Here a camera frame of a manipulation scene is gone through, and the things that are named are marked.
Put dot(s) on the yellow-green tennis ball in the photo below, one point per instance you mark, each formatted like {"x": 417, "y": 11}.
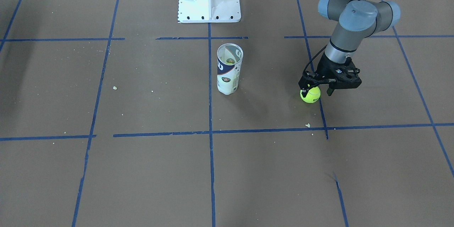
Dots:
{"x": 310, "y": 96}

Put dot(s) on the tennis ball inside can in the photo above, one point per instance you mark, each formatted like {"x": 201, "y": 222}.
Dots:
{"x": 230, "y": 61}

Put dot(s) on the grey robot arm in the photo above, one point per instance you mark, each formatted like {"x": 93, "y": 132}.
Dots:
{"x": 356, "y": 20}

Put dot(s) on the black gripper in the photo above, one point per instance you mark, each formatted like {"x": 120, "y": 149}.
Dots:
{"x": 323, "y": 66}

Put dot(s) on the clear plastic tennis ball can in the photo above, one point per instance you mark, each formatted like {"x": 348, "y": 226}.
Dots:
{"x": 228, "y": 75}

